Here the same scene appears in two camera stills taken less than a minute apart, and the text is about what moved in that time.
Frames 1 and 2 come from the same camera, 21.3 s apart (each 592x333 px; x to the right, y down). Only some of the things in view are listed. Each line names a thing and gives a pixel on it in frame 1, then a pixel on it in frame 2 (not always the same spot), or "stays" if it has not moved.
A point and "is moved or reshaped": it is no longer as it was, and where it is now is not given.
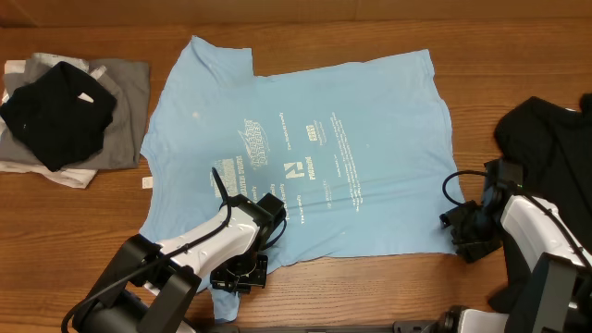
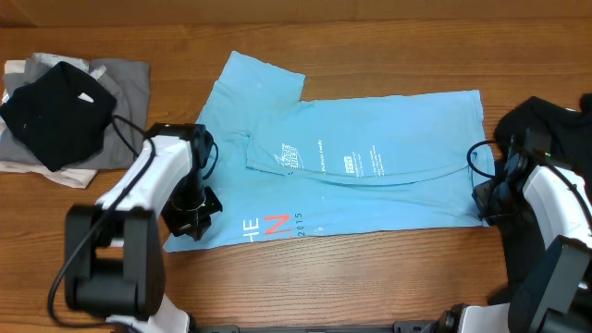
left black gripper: (223, 280) to (180, 225)
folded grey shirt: (129, 80) stays
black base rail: (400, 326) stays
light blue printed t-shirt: (356, 152) is moved or reshaped
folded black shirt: (62, 117) stays
